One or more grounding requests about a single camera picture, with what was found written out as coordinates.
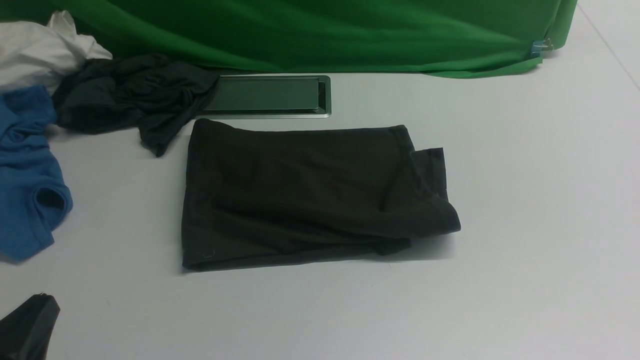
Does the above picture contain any blue binder clip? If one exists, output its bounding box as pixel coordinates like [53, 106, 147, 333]
[530, 38, 554, 58]

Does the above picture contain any blue t-shirt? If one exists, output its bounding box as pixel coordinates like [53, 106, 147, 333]
[0, 85, 73, 264]

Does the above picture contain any metal table cable hatch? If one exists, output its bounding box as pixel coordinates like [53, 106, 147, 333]
[198, 75, 332, 119]

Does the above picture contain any dark teal crumpled garment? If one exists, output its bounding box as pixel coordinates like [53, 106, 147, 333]
[52, 54, 221, 157]

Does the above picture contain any green backdrop cloth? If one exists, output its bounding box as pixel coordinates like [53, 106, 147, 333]
[1, 0, 578, 79]

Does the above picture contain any white crumpled garment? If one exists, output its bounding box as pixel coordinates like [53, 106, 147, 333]
[0, 10, 113, 94]

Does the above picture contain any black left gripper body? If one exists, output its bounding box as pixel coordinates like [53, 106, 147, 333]
[0, 293, 60, 360]

